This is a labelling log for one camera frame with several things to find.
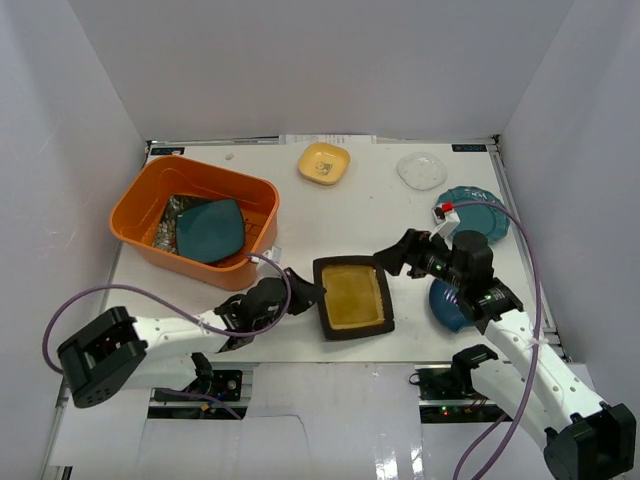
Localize white paper sheets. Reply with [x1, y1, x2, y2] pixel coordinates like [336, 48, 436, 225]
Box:
[279, 134, 377, 146]

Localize teal square plate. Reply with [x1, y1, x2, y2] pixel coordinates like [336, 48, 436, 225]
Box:
[176, 199, 245, 264]

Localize teal scalloped round plate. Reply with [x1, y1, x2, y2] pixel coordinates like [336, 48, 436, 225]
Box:
[436, 186, 510, 245]

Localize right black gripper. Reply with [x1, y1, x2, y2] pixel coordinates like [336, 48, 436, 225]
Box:
[373, 229, 467, 291]

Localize clear glass plate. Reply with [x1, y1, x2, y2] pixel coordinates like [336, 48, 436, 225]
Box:
[396, 152, 448, 191]

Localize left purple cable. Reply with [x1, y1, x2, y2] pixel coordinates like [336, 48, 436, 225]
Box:
[42, 254, 294, 374]

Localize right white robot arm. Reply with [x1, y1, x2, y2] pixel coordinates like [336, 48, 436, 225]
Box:
[374, 229, 637, 479]

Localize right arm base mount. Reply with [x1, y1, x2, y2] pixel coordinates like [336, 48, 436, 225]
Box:
[408, 364, 503, 424]

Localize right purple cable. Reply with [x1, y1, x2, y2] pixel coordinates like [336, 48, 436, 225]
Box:
[452, 201, 544, 480]

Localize dark blue shell plate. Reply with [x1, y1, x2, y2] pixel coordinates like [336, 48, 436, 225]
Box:
[428, 279, 473, 334]

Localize purple cable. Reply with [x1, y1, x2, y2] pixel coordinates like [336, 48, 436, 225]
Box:
[452, 201, 544, 480]
[42, 254, 294, 374]

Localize orange plastic bin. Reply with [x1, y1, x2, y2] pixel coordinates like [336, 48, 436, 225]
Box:
[110, 155, 279, 291]

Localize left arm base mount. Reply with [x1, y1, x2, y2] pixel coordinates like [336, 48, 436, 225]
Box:
[147, 370, 250, 420]

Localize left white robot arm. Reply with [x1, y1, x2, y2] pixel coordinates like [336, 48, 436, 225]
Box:
[57, 268, 326, 409]

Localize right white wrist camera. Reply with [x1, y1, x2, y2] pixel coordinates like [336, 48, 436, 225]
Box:
[429, 202, 460, 240]

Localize yellow panda square dish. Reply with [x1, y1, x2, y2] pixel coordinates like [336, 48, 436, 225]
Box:
[298, 142, 351, 186]

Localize yellow and black square plate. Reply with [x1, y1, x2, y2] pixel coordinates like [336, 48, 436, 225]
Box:
[313, 255, 395, 341]

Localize black floral square plate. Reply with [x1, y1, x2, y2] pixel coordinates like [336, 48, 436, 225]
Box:
[152, 195, 210, 254]

